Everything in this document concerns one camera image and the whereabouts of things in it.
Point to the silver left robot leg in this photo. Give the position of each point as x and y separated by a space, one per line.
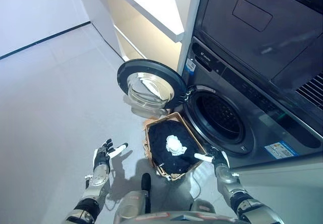
133 203

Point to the silver robot torso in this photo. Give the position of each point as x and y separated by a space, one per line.
184 218

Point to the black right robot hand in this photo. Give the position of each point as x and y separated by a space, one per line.
220 158

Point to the dark grey stacked dryer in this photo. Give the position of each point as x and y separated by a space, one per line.
252 27

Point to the round glass washer door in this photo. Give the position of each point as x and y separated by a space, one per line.
149 82

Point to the white open shelf cabinet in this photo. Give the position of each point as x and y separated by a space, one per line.
141 7

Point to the small blue QR sticker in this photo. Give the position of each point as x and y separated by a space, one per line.
191 64

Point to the brown wicker laundry basket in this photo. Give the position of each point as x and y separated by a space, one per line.
191 138

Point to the silver right robot leg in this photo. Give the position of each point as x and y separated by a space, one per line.
203 209

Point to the black garment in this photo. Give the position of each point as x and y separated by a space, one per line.
159 145

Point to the grey front-load washing machine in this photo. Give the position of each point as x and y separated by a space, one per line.
265 123

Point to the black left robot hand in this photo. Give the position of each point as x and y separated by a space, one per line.
102 156

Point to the black baseboard strip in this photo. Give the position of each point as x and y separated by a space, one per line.
38 42

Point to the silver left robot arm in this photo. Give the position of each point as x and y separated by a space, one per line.
97 181

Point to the silver robot leg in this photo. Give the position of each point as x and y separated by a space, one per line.
133 203
203 209

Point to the white garment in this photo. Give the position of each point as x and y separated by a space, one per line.
174 144

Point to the large blue energy label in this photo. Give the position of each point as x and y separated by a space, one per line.
279 150

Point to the beige crumpled bag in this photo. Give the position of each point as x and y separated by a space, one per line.
141 114

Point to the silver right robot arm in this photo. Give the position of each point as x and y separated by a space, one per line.
232 186

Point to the silver robot legs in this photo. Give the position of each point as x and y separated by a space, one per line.
199 183

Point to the white cabinet side panel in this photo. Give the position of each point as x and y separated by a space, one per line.
290 168

